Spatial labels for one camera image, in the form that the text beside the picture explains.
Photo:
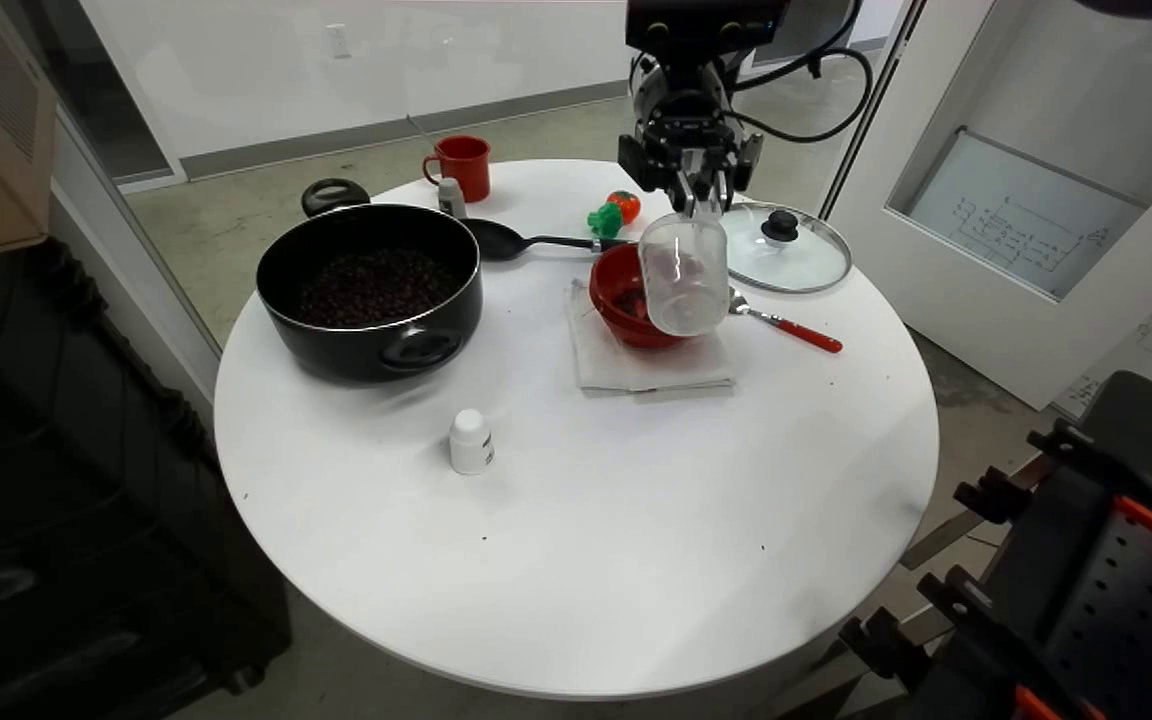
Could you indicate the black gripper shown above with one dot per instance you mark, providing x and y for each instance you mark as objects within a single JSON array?
[{"x": 686, "y": 94}]

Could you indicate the clear plastic jar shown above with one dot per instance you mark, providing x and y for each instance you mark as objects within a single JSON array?
[{"x": 681, "y": 284}]

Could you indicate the red bowl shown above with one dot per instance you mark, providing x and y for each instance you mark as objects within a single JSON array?
[{"x": 619, "y": 305}]

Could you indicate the dark beans pile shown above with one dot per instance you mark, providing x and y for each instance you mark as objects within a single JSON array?
[{"x": 379, "y": 284}]

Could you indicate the orange toy piece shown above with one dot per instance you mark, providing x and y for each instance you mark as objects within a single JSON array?
[{"x": 625, "y": 207}]

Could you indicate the green toy piece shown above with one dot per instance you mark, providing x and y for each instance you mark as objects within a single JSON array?
[{"x": 601, "y": 223}]

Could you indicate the glass pot lid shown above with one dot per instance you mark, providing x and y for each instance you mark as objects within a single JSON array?
[{"x": 801, "y": 262}]

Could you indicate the black ladle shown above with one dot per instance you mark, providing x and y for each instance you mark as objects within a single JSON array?
[{"x": 494, "y": 243}]

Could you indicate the red cup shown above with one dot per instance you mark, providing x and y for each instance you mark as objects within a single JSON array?
[{"x": 464, "y": 170}]

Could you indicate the white square mat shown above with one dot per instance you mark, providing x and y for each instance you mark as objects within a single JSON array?
[{"x": 601, "y": 367}]

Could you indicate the grey shaker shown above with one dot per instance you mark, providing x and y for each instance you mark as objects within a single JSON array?
[{"x": 449, "y": 201}]

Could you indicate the grey window panel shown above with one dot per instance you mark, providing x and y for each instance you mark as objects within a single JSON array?
[{"x": 1017, "y": 215}]

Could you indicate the small white bottle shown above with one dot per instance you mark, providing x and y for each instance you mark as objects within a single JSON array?
[{"x": 468, "y": 447}]

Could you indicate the black cooking pot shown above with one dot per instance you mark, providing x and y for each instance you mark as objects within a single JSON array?
[{"x": 339, "y": 355}]

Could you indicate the black clamp orange grip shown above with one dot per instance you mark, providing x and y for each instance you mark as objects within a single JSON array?
[
  {"x": 960, "y": 626},
  {"x": 1068, "y": 464}
]

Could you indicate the black robot platform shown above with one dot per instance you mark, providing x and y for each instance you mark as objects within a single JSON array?
[{"x": 1137, "y": 603}]

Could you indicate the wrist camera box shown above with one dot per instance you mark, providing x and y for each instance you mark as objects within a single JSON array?
[{"x": 701, "y": 23}]

